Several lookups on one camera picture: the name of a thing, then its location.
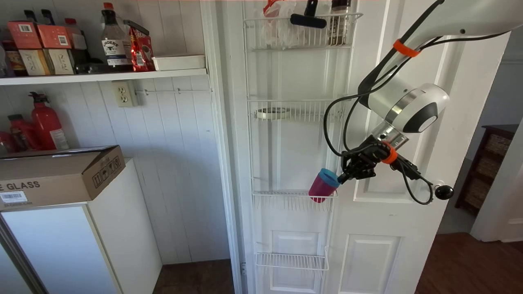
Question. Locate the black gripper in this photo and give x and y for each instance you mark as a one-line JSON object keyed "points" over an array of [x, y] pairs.
{"points": [[360, 161]]}

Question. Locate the blue and pink cup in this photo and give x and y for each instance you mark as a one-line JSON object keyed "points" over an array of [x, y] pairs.
{"points": [[324, 184]]}

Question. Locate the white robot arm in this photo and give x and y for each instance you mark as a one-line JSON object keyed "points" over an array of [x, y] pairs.
{"points": [[412, 109]]}

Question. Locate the black door knob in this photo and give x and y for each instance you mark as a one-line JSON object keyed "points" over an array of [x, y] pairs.
{"points": [[443, 191]]}

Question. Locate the black squeegee tool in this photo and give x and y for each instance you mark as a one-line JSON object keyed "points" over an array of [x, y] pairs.
{"points": [[307, 18]]}

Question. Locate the red snack bag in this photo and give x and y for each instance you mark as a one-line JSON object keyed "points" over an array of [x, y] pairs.
{"points": [[141, 47]]}

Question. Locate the white refrigerator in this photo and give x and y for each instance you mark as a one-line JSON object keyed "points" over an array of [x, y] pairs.
{"points": [[100, 246]]}

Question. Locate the clear liquor bottle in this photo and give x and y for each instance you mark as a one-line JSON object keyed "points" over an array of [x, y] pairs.
{"points": [[114, 39]]}

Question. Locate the red fire extinguisher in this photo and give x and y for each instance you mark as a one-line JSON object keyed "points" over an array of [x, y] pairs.
{"points": [[47, 122]]}

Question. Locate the cardboard box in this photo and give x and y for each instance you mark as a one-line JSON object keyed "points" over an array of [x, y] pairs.
{"points": [[57, 176]]}

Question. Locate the white wire rack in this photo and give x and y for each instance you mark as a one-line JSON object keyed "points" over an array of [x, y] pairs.
{"points": [[293, 201], [291, 259], [288, 109], [281, 34]]}

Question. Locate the bottom white wire rack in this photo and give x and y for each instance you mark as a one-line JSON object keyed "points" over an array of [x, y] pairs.
{"points": [[291, 259]]}

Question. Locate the top white wire rack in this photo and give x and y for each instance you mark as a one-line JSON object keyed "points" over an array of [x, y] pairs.
{"points": [[281, 34]]}

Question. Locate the white wall shelf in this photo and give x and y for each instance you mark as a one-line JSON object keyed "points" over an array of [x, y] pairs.
{"points": [[98, 77]]}

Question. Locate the wall power outlet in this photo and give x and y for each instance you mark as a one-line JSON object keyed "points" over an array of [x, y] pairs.
{"points": [[124, 93]]}

